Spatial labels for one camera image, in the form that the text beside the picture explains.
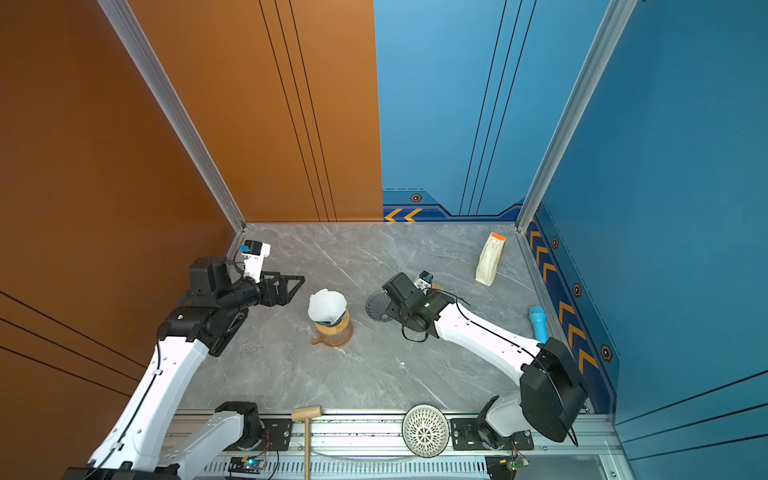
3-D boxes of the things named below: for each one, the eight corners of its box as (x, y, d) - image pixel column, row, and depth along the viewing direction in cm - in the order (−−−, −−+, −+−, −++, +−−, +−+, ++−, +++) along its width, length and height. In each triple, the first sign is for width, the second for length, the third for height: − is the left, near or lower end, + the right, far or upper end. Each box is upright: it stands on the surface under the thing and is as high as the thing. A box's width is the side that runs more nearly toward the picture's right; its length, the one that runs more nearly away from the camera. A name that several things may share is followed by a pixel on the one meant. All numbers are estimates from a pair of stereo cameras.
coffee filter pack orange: (471, 279, 106) (478, 258, 97) (483, 253, 114) (490, 231, 105) (489, 286, 104) (498, 266, 95) (499, 259, 112) (509, 237, 103)
